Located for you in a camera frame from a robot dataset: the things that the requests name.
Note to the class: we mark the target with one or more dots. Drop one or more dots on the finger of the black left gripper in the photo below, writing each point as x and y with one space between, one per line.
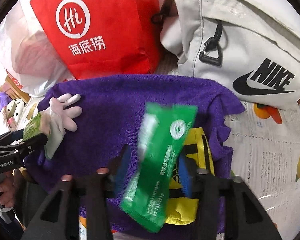
10 137
32 144

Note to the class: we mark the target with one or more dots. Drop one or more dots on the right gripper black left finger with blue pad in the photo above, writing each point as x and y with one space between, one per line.
58 215

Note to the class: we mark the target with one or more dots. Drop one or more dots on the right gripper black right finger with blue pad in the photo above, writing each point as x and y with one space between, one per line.
245 217

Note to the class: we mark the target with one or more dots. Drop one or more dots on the light green small pack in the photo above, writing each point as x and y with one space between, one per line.
39 124

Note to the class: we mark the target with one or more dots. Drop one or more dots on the white glove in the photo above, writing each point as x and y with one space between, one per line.
62 114

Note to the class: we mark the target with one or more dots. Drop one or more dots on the yellow black pouch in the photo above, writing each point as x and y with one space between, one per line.
182 210

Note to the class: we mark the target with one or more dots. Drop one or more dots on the green wet wipes pack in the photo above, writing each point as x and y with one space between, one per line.
161 137

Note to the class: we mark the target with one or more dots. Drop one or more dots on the person's left hand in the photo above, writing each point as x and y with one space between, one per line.
8 190

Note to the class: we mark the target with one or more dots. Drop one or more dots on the blue tissue pack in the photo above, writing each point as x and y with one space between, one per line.
82 228

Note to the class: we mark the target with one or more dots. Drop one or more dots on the white plush toy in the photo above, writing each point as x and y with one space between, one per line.
14 111

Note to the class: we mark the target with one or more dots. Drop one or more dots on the purple plush toy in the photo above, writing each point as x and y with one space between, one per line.
5 99

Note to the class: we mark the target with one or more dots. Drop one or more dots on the wooden headboard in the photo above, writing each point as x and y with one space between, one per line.
13 91

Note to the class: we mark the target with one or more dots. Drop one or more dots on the fruit print tablecloth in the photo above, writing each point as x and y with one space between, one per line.
265 154

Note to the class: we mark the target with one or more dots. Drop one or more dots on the purple towel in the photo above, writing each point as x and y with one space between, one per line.
112 112

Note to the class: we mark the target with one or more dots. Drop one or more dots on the white plastic Miniso bag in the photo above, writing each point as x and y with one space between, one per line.
26 54

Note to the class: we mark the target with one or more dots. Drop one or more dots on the red paper shopping bag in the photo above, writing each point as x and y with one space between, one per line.
102 37

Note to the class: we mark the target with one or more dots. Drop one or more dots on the grey Nike waist bag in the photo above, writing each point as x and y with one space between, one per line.
252 47

